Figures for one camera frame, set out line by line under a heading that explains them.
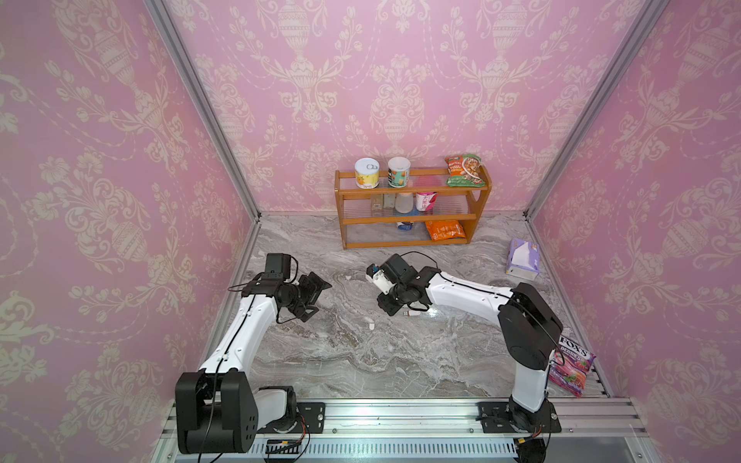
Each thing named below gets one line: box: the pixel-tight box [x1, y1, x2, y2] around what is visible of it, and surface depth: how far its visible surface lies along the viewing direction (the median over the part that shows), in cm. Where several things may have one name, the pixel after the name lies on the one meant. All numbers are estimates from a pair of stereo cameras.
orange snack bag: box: [424, 219, 467, 242], surface depth 112 cm
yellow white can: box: [354, 157, 381, 190], surface depth 88 cm
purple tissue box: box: [505, 238, 541, 281], surface depth 102 cm
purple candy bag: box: [548, 334, 597, 399], surface depth 81 cm
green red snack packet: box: [444, 153, 486, 189], surface depth 90 cm
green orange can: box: [387, 156, 412, 189], surface depth 89 cm
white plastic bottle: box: [394, 191, 414, 215], surface depth 101 cm
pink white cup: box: [415, 190, 439, 213], surface depth 99 cm
